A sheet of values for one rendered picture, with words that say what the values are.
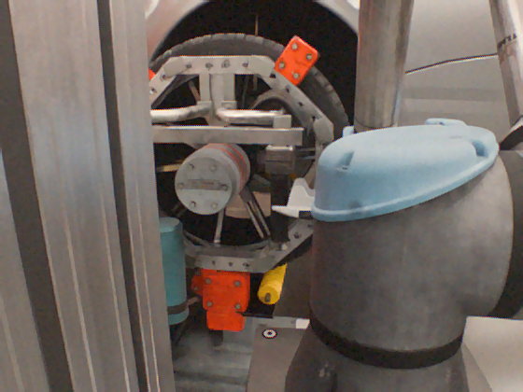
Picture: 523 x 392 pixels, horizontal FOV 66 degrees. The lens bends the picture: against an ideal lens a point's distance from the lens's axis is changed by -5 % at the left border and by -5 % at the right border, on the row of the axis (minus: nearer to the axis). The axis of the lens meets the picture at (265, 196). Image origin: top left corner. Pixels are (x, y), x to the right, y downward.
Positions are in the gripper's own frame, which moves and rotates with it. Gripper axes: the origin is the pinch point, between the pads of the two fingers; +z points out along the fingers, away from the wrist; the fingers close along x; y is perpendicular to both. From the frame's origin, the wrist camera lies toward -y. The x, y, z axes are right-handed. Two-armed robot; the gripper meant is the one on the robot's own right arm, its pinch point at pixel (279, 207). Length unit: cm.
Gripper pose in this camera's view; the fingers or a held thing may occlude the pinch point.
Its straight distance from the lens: 81.3
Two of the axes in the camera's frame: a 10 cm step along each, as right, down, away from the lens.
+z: -9.9, -0.4, 1.3
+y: 0.0, -9.6, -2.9
